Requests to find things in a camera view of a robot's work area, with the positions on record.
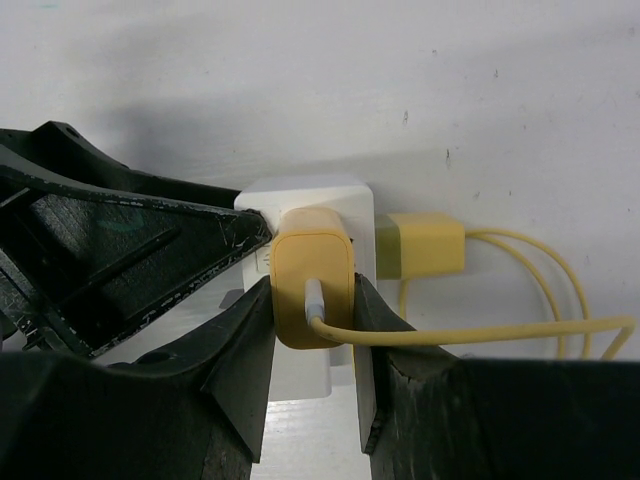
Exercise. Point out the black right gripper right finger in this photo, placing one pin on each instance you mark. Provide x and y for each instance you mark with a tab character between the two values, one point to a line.
427	414

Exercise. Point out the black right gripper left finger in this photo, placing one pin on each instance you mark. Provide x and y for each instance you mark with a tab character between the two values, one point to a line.
192	409

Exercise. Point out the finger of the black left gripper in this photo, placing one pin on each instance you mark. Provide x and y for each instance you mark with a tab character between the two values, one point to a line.
58	147
84	268

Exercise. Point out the white cube socket adapter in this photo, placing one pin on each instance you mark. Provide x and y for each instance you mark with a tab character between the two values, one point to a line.
305	374

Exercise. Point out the yellow dual USB charger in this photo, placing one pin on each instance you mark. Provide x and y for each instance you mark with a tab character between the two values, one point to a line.
416	245

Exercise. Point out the small yellow charger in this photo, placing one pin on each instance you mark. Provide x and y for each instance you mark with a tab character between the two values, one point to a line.
310	280

